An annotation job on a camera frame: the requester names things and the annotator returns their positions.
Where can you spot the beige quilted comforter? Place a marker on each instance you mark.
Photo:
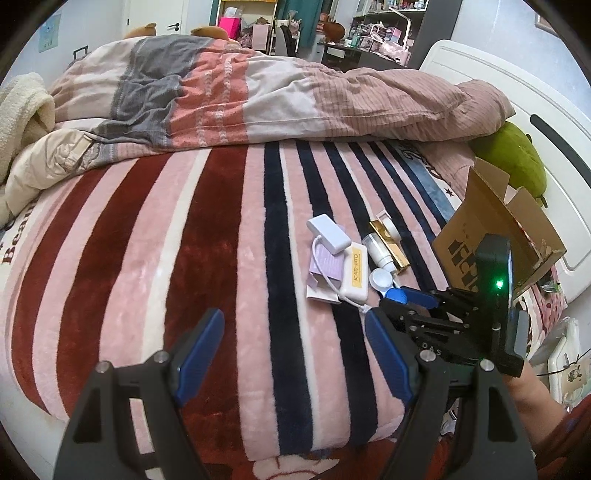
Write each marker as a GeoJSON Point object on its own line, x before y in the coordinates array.
{"type": "Point", "coordinates": [58, 156]}

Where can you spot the green plush pillow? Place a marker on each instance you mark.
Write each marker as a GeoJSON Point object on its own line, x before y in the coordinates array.
{"type": "Point", "coordinates": [512, 150]}

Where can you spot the pink bag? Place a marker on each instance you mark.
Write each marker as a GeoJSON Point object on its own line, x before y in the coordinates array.
{"type": "Point", "coordinates": [231, 25]}

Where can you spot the brown plush toy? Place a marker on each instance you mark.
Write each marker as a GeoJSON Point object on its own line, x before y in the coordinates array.
{"type": "Point", "coordinates": [212, 32]}

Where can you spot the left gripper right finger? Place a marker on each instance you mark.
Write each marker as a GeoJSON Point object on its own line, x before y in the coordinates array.
{"type": "Point", "coordinates": [488, 441]}

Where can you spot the white power adapter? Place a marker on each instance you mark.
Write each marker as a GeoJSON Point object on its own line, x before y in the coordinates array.
{"type": "Point", "coordinates": [332, 237]}

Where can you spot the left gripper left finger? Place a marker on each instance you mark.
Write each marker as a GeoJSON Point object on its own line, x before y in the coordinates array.
{"type": "Point", "coordinates": [127, 424]}

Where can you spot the person's right hand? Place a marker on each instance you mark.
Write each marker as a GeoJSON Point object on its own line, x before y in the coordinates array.
{"type": "Point", "coordinates": [528, 388]}

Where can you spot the dark shelf with items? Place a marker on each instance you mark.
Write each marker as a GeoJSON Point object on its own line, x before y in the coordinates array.
{"type": "Point", "coordinates": [391, 34]}

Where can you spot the striped fleece blanket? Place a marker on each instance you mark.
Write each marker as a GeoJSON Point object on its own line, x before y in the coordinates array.
{"type": "Point", "coordinates": [118, 263]}

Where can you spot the purple card booklet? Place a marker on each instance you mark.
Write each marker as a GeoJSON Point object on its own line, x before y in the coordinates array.
{"type": "Point", "coordinates": [325, 265]}

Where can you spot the small white bottle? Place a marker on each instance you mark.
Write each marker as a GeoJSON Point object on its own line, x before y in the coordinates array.
{"type": "Point", "coordinates": [379, 253]}

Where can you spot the brown cardboard box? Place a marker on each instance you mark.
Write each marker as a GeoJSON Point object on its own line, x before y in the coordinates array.
{"type": "Point", "coordinates": [535, 244]}

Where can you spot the white headboard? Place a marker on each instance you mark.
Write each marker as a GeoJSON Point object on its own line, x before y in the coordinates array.
{"type": "Point", "coordinates": [560, 132]}

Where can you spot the white yellow label case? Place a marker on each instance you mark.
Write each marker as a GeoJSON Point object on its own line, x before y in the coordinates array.
{"type": "Point", "coordinates": [355, 278]}

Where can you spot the pink grey striped duvet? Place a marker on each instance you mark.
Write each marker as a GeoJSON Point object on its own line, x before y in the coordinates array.
{"type": "Point", "coordinates": [180, 92]}

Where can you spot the gold white box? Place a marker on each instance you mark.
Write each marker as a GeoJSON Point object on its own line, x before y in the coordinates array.
{"type": "Point", "coordinates": [385, 228]}

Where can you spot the cream fluffy blanket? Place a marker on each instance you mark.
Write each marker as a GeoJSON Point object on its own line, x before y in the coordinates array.
{"type": "Point", "coordinates": [27, 114]}

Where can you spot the white door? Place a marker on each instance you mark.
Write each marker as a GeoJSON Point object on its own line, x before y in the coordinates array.
{"type": "Point", "coordinates": [167, 15]}

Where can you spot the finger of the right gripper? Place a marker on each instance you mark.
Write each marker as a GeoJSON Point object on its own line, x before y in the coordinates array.
{"type": "Point", "coordinates": [421, 298]}
{"type": "Point", "coordinates": [414, 319]}

